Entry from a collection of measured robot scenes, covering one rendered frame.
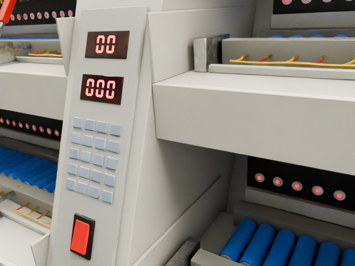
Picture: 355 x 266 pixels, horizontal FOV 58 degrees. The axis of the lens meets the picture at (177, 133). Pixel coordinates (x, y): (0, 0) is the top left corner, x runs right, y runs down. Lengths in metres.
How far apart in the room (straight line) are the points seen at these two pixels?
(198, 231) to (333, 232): 0.14
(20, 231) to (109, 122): 0.22
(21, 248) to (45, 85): 0.19
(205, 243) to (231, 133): 0.17
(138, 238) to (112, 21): 0.18
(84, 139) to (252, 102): 0.14
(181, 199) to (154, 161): 0.07
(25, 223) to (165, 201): 0.21
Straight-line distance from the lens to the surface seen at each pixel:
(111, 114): 0.26
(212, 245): 0.37
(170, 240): 0.31
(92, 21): 0.29
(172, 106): 0.24
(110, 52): 0.27
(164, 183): 0.28
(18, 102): 0.39
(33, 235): 0.43
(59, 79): 0.32
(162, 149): 0.27
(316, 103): 0.20
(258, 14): 0.44
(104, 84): 0.27
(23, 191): 0.48
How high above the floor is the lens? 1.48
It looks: 3 degrees down
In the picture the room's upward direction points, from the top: 8 degrees clockwise
